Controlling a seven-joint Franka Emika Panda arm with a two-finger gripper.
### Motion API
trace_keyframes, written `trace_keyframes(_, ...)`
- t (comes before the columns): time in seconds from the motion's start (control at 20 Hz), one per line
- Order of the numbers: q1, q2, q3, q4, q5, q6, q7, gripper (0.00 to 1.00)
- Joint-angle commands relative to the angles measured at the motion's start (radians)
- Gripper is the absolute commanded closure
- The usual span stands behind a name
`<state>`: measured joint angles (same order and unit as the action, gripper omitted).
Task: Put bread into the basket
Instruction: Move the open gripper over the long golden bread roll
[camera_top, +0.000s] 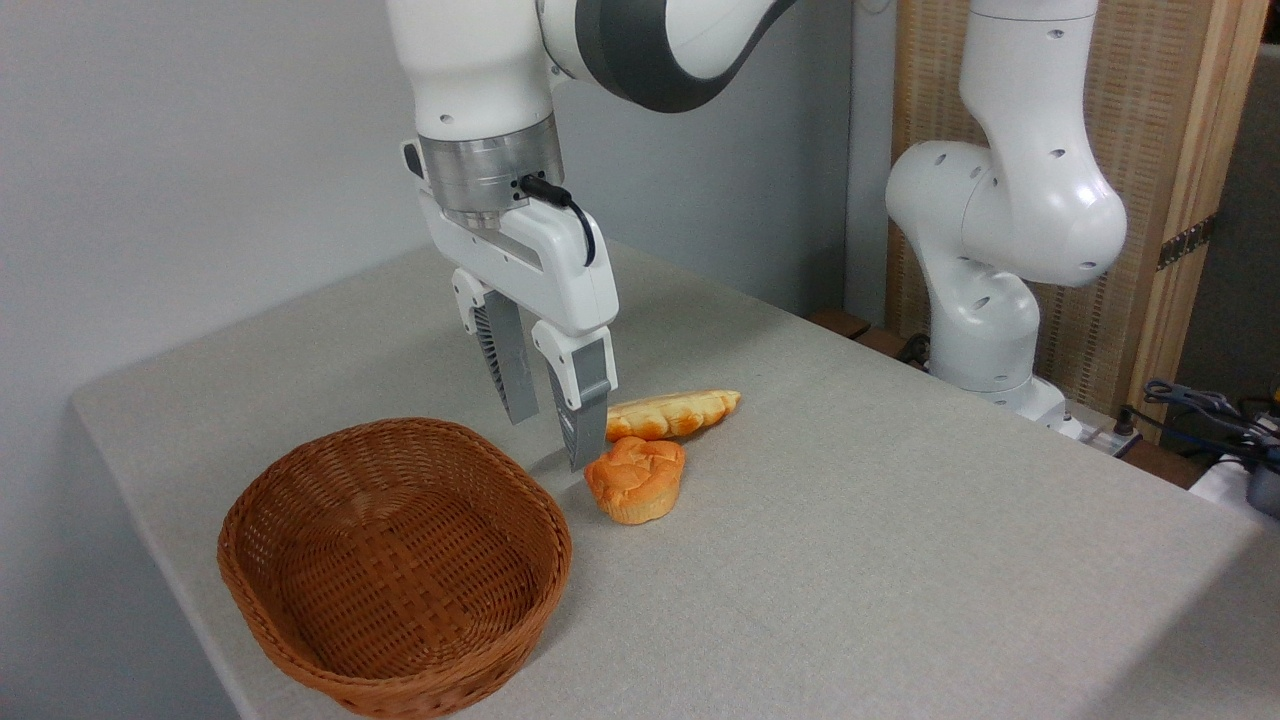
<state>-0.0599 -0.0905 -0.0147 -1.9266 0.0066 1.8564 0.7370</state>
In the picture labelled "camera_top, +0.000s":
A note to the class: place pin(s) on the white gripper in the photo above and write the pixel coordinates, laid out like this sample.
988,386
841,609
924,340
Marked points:
545,265

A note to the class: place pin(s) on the long braided bread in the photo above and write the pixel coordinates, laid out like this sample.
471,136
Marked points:
670,413

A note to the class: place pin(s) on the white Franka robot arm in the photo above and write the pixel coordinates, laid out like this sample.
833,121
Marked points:
1010,200

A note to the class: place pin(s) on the round muffin-shaped bread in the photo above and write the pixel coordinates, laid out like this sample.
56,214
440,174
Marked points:
638,480

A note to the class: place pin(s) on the brown wicker basket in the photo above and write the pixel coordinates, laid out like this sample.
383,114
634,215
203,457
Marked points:
395,570

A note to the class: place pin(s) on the brown wooden board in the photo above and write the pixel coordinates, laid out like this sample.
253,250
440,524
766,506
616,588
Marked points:
850,325

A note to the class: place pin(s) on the metal screen hinge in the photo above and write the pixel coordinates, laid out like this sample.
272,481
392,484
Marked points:
1186,243

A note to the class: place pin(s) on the wooden folding screen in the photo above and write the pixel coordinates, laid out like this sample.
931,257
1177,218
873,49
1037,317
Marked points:
1150,120

